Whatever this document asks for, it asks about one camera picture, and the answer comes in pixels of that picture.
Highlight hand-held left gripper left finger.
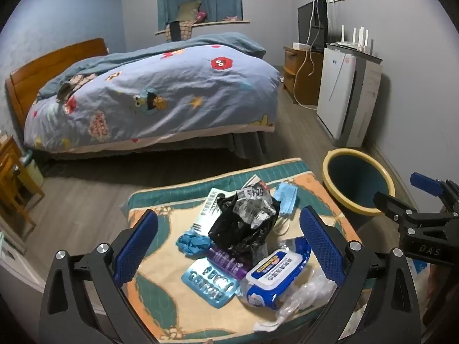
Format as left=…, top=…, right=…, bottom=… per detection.
left=39, top=208, right=160, bottom=344

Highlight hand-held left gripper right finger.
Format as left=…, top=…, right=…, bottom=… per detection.
left=299, top=206, right=420, bottom=344

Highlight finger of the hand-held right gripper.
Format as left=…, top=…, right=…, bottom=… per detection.
left=373, top=191, right=422, bottom=237
left=410, top=172, right=459, bottom=219

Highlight teal bin with yellow rim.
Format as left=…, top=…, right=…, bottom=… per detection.
left=322, top=148, right=396, bottom=217

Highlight blue rubber glove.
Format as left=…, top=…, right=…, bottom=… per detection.
left=176, top=232, right=213, bottom=257

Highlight blue face mask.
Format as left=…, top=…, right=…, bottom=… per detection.
left=273, top=182, right=299, bottom=237

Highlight black plastic bag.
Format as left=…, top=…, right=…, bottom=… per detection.
left=208, top=193, right=280, bottom=256

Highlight white blue cardboard box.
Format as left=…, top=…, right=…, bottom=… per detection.
left=409, top=258, right=429, bottom=287

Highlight clear plastic wrapper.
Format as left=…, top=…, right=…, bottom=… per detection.
left=254, top=265, right=338, bottom=332

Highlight wet wipes pack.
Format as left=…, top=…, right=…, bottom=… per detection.
left=238, top=237, right=312, bottom=309

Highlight crumpled silver wrapper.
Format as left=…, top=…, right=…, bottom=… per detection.
left=233, top=184, right=275, bottom=228

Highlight purple packet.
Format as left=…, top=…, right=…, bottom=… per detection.
left=206, top=247, right=252, bottom=281

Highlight white air purifier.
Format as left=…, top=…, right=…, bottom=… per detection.
left=316, top=45, right=382, bottom=147

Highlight green bottle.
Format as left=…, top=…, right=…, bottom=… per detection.
left=20, top=150, right=44, bottom=187

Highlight wooden nightstand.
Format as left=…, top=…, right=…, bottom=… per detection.
left=0, top=134, right=45, bottom=251

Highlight wooden television cabinet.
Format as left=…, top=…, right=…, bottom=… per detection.
left=283, top=46, right=323, bottom=106

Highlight printed blue blanket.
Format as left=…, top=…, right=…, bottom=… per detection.
left=23, top=32, right=280, bottom=151

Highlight white router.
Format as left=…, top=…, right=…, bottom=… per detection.
left=330, top=25, right=379, bottom=56

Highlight plaid pillow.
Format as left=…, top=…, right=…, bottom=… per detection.
left=57, top=73, right=97, bottom=99

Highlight wooden bed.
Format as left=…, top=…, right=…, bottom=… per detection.
left=5, top=38, right=280, bottom=169

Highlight black television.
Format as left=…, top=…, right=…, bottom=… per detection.
left=297, top=0, right=328, bottom=52

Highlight plaid cloth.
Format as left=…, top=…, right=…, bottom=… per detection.
left=165, top=19, right=196, bottom=42

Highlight wooden window sill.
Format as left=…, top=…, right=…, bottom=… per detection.
left=155, top=19, right=250, bottom=36

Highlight olive cushion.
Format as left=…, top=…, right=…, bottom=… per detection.
left=176, top=1, right=202, bottom=22

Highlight white cable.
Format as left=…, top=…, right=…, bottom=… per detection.
left=293, top=0, right=327, bottom=112

